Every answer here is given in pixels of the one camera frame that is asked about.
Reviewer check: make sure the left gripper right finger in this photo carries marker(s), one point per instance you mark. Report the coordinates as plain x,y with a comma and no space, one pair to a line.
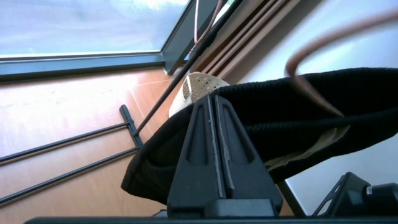
258,183

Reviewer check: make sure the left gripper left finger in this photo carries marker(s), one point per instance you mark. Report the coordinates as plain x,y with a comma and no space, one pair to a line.
183,186

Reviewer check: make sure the black knitted garment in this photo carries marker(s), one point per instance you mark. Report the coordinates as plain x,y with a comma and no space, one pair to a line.
280,102

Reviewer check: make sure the pink clothes hanger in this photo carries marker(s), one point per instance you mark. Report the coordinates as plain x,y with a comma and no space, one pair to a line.
196,21
326,36

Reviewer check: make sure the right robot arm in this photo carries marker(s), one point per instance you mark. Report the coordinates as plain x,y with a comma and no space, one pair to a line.
357,196

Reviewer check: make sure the black clothes rack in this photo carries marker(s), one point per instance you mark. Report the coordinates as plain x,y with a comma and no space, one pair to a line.
131,124

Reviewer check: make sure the white laundry basket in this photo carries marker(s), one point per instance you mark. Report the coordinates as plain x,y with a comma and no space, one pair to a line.
199,87

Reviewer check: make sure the brown curtain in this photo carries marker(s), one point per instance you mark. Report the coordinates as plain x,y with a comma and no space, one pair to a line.
248,37

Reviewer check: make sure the window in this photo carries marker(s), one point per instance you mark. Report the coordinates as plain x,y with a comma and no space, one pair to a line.
93,63

